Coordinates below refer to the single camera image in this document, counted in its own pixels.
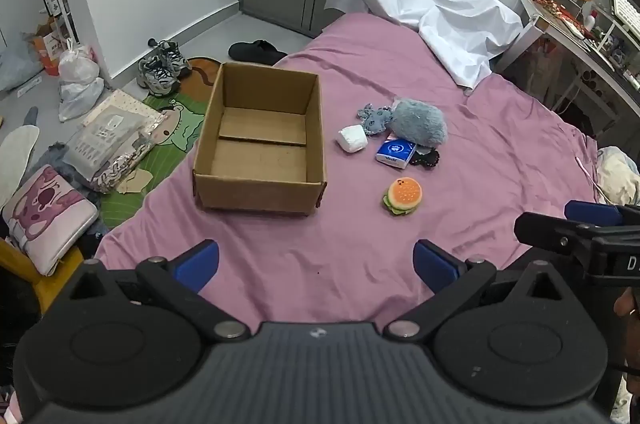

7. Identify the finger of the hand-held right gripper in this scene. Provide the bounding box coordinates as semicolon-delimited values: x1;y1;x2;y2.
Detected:
514;211;596;262
564;200;640;226

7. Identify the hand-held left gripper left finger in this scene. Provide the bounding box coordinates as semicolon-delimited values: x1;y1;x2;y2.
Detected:
62;239;251;342

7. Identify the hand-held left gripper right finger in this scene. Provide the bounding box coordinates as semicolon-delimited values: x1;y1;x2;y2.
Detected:
382;239;576;340

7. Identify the brown cardboard box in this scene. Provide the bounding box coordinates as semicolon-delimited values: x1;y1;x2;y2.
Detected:
192;62;328;220

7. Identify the blue tissue pack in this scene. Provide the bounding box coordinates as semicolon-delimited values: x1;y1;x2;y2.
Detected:
375;138;418;169

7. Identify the grey plush toy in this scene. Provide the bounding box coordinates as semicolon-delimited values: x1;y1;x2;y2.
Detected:
387;98;448;147

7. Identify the person's right hand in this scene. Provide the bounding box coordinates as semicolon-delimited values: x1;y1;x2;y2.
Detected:
614;287;640;375

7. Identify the pink bedsheet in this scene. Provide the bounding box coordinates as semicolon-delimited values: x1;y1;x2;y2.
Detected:
95;12;608;345

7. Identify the floral bedding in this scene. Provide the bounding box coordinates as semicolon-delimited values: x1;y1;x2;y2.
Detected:
595;145;640;205

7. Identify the hamburger plush toy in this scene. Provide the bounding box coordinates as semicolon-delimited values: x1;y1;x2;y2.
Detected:
382;177;423;216

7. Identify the green cartoon floor mat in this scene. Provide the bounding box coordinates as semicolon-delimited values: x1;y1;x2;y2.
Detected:
97;57;223;230

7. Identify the white stuffing plastic bag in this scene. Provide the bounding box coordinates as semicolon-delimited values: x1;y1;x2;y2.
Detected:
338;124;370;152

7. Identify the grey plastic package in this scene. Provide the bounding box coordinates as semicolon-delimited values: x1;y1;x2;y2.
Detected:
62;109;161;195

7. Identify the pink cartoon cushion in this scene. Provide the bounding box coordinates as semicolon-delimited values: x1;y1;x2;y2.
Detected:
2;164;100;277

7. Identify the blue denim fabric toy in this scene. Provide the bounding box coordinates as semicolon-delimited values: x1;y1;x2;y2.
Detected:
356;103;396;139

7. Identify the white desk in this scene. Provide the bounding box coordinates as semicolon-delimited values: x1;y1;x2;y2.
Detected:
520;0;640;140

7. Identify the grey blue cloth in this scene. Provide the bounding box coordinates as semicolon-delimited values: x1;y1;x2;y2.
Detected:
30;143;81;185

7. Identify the yellow stool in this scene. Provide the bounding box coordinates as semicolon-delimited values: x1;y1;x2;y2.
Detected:
0;237;83;315

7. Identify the beige dotted package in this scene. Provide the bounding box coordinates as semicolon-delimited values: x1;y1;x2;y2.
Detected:
82;88;151;127

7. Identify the grey sneaker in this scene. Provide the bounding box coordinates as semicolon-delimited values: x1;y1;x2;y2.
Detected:
147;38;193;78
137;57;181;98

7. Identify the white keyboard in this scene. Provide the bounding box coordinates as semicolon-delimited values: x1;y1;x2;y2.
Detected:
610;0;640;40

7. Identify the white grey slipper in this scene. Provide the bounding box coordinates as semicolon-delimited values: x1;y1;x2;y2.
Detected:
0;106;41;210

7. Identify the black slipper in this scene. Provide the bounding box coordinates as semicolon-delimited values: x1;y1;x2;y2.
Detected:
228;39;288;65

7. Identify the orange cardboard carton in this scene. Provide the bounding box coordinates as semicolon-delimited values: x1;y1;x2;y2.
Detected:
25;22;68;78

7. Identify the grey plastic bag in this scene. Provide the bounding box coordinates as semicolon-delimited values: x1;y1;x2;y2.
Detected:
0;39;46;92

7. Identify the white storage rack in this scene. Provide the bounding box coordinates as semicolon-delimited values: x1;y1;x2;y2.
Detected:
40;0;81;45

